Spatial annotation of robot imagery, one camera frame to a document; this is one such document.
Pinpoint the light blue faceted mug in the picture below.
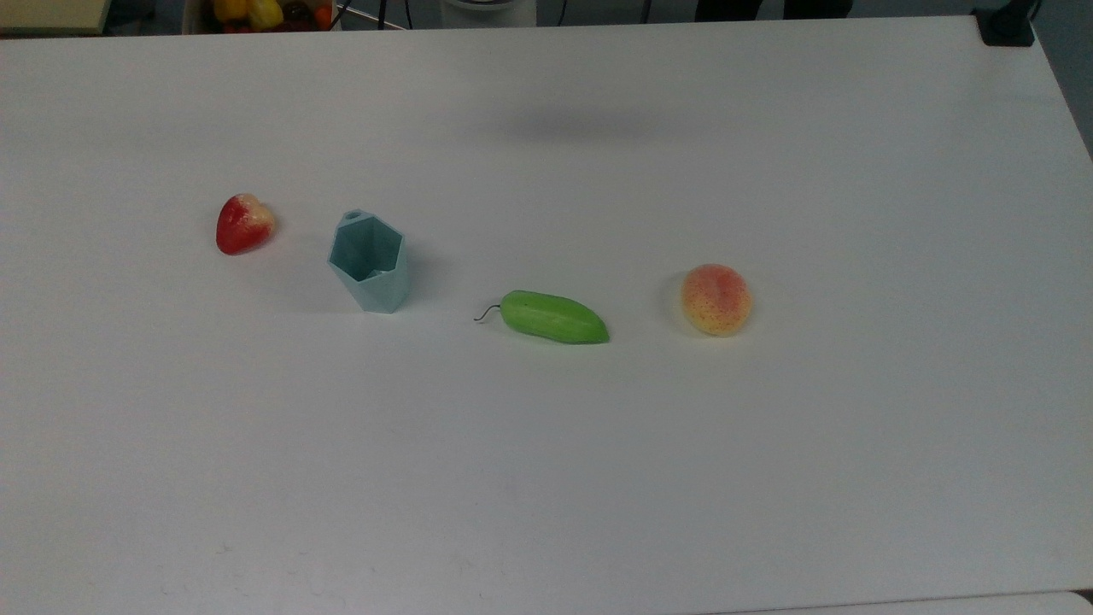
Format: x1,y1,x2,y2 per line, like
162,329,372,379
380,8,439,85
328,209,407,315

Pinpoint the green cucumber toy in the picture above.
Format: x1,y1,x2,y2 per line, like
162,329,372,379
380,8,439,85
474,290,611,346

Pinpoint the yellow pink peach toy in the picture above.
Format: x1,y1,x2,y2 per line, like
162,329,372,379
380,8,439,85
680,263,754,337

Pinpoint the red strawberry toy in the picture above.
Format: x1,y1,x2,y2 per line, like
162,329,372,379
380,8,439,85
215,193,277,256

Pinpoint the box of toy fruit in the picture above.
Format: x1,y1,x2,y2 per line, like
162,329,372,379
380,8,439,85
182,0,342,34

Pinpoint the black table clamp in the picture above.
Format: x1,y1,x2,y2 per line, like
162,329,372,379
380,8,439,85
973,0,1040,48

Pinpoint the beige board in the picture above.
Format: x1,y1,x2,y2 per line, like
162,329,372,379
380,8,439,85
0,0,113,36

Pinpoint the grey metal rail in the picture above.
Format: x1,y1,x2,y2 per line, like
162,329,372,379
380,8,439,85
338,3,411,32

